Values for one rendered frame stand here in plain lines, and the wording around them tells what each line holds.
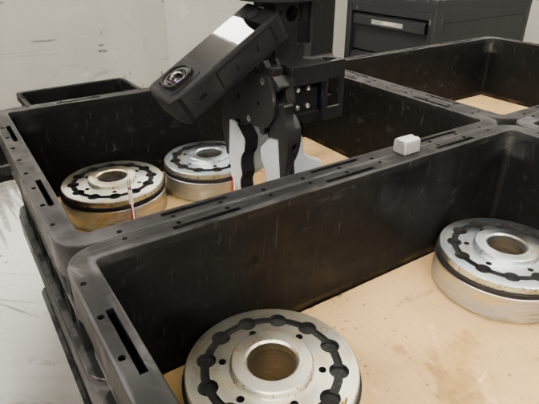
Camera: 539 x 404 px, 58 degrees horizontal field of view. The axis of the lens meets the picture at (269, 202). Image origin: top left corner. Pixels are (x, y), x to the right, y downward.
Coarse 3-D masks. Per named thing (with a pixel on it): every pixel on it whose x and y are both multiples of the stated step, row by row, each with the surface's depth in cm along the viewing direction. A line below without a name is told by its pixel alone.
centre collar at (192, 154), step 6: (192, 150) 56; (198, 150) 56; (204, 150) 57; (210, 150) 57; (216, 150) 57; (222, 150) 56; (192, 156) 55; (198, 156) 55; (216, 156) 55; (222, 156) 55; (228, 156) 55; (192, 162) 54; (198, 162) 54; (204, 162) 54; (210, 162) 54; (216, 162) 54; (222, 162) 54
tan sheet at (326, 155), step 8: (304, 144) 68; (312, 144) 68; (320, 144) 68; (312, 152) 65; (320, 152) 65; (328, 152) 65; (336, 152) 65; (328, 160) 63; (336, 160) 63; (264, 168) 61; (256, 176) 59; (264, 176) 59; (168, 192) 55; (168, 200) 53; (176, 200) 53; (184, 200) 53; (168, 208) 52
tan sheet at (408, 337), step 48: (384, 288) 40; (432, 288) 40; (384, 336) 35; (432, 336) 35; (480, 336) 35; (528, 336) 35; (384, 384) 31; (432, 384) 31; (480, 384) 31; (528, 384) 31
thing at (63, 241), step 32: (96, 96) 53; (128, 96) 54; (416, 96) 53; (0, 128) 44; (480, 128) 44; (32, 160) 38; (352, 160) 38; (32, 192) 33; (256, 192) 33; (64, 224) 29; (128, 224) 29; (64, 256) 28
